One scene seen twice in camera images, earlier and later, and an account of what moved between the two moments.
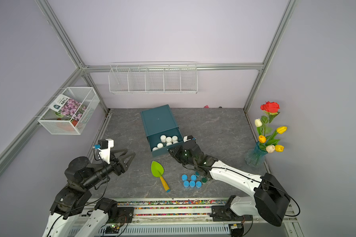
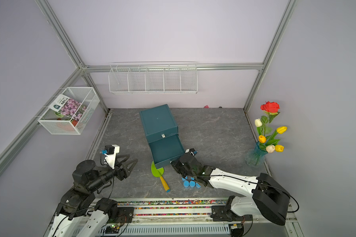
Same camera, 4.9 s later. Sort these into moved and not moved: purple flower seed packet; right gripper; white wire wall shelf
Moved: right gripper
Not moved: white wire wall shelf; purple flower seed packet
